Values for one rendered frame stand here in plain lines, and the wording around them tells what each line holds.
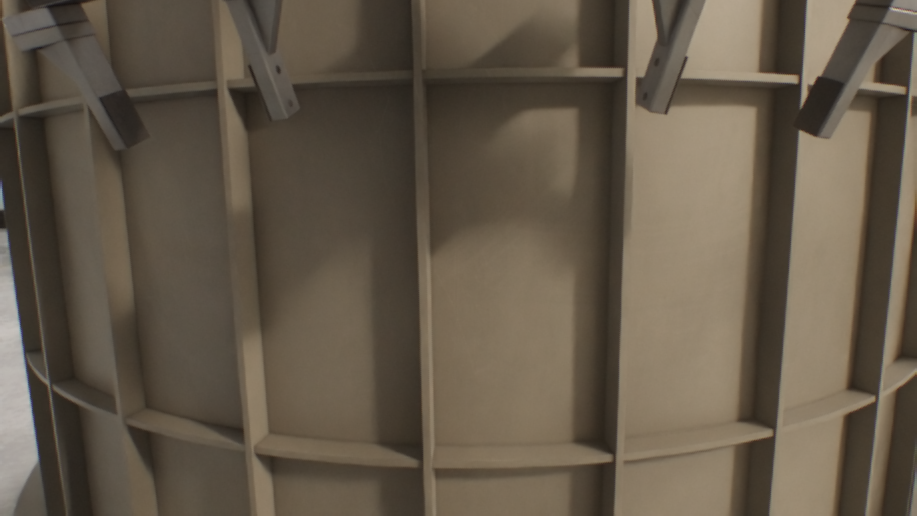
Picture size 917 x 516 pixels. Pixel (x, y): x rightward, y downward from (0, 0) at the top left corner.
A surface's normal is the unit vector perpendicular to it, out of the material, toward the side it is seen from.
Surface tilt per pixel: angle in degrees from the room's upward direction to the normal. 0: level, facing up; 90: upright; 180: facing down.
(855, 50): 83
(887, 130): 90
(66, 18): 83
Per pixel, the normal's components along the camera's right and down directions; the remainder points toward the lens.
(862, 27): -0.99, -0.10
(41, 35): -0.08, 0.51
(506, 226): 0.00, 0.12
